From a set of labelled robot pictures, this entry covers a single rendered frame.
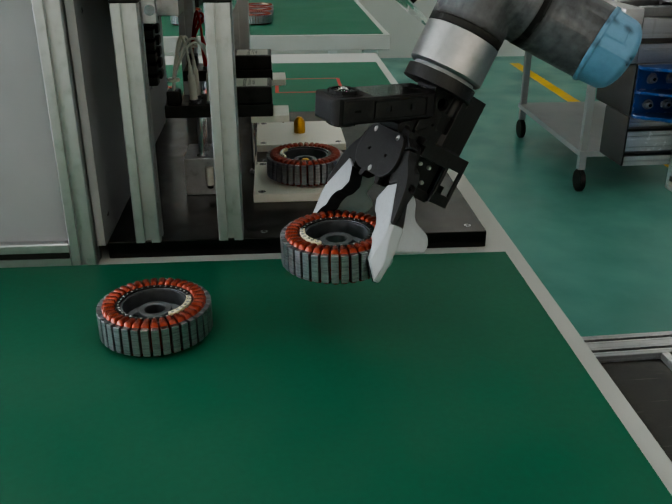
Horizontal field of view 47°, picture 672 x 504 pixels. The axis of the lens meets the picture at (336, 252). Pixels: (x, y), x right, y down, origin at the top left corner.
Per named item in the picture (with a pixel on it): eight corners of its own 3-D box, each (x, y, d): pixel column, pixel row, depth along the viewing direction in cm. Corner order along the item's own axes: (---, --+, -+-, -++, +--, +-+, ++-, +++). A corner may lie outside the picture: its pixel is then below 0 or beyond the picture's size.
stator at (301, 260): (358, 231, 85) (358, 200, 83) (414, 270, 76) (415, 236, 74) (264, 254, 80) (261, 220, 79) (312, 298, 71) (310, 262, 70)
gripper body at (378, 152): (443, 216, 77) (500, 105, 76) (380, 187, 73) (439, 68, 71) (402, 193, 84) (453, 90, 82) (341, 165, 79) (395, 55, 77)
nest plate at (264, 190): (351, 166, 122) (351, 159, 121) (361, 200, 108) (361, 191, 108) (255, 169, 121) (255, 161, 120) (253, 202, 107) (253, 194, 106)
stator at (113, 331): (77, 350, 75) (71, 316, 74) (137, 299, 85) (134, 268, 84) (180, 369, 72) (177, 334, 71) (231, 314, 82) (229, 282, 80)
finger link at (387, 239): (432, 290, 73) (440, 200, 76) (386, 273, 70) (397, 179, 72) (409, 294, 75) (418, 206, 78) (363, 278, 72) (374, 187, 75)
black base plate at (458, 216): (405, 120, 157) (405, 108, 156) (485, 246, 99) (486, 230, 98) (170, 124, 154) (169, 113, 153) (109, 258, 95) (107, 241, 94)
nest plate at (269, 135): (338, 126, 144) (338, 120, 143) (346, 150, 130) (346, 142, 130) (257, 128, 143) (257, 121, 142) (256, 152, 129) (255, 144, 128)
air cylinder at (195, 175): (225, 177, 117) (223, 142, 115) (222, 194, 110) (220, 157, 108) (191, 178, 117) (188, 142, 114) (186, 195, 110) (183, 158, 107)
